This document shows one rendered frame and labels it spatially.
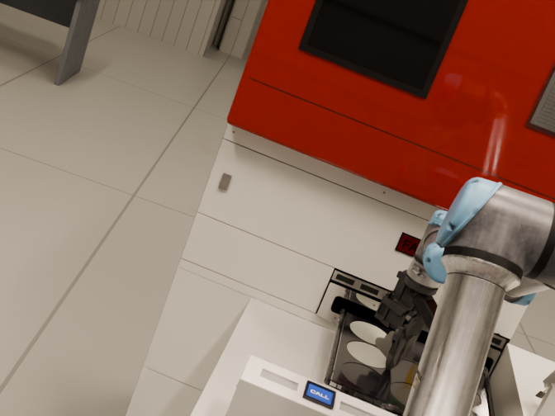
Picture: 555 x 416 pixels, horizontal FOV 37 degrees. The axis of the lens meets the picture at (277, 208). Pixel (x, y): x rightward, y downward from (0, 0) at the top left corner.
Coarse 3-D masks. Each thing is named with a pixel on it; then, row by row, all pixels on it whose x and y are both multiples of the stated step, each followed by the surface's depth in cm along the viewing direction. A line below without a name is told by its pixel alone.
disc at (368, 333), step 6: (354, 324) 194; (360, 324) 195; (366, 324) 196; (354, 330) 191; (360, 330) 192; (366, 330) 193; (372, 330) 194; (378, 330) 195; (360, 336) 189; (366, 336) 190; (372, 336) 191; (378, 336) 193; (384, 336) 194; (372, 342) 189
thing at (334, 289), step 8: (328, 288) 201; (336, 288) 201; (344, 288) 201; (328, 296) 202; (344, 296) 201; (352, 296) 201; (360, 296) 201; (368, 296) 201; (320, 304) 203; (328, 304) 202; (360, 304) 201; (368, 304) 201; (376, 304) 200; (320, 312) 203; (328, 312) 203; (336, 312) 203; (336, 320) 203; (424, 328) 200; (488, 352) 199; (496, 352) 199; (496, 360) 199
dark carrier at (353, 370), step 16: (352, 320) 195; (352, 336) 188; (416, 352) 192; (336, 368) 171; (352, 368) 174; (368, 368) 176; (384, 368) 179; (400, 368) 181; (416, 368) 184; (352, 384) 167; (368, 384) 170; (384, 384) 172; (400, 384) 175; (480, 384) 188; (384, 400) 166; (400, 400) 168; (480, 400) 181
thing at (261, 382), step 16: (256, 368) 148; (272, 368) 150; (240, 384) 143; (256, 384) 143; (272, 384) 145; (288, 384) 147; (304, 384) 148; (320, 384) 150; (240, 400) 144; (256, 400) 143; (272, 400) 143; (288, 400) 142; (304, 400) 143; (336, 400) 147; (352, 400) 149
